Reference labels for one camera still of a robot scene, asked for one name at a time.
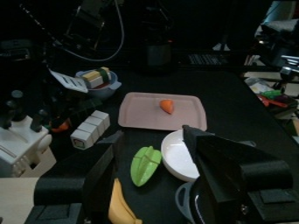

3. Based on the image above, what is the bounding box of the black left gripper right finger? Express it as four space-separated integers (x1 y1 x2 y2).
182 124 299 224

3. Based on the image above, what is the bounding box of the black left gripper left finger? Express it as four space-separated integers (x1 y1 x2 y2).
23 129 126 224

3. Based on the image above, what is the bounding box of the orange toy carrot piece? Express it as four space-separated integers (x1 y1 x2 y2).
159 99 176 115

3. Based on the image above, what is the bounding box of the yellow toy banana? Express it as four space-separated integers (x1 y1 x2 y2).
107 178 145 224

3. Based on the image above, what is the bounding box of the white bowl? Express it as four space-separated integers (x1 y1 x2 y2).
161 129 202 183

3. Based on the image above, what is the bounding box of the white toy knife block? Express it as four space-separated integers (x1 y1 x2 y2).
0 90 58 179

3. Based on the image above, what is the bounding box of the white segmented toy block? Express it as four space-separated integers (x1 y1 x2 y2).
70 109 111 151

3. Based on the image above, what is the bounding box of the red toy piece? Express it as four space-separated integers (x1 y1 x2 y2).
258 95 290 109

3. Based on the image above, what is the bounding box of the green toy vegetable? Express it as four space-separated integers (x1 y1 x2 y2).
261 89 284 100

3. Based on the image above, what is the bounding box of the pink plastic tray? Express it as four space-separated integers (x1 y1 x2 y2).
117 92 209 132

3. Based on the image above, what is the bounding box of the blue-grey toy pot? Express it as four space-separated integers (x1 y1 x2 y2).
75 69 123 101

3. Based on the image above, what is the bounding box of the white toy spatula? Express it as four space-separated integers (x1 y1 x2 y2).
49 68 90 94

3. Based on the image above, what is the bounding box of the yellow white sushi toy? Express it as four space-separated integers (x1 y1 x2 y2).
81 66 113 89

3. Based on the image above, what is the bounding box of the grey pot with handle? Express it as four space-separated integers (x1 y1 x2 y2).
174 181 209 224

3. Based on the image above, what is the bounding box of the grey cable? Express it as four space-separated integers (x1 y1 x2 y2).
54 0 127 63

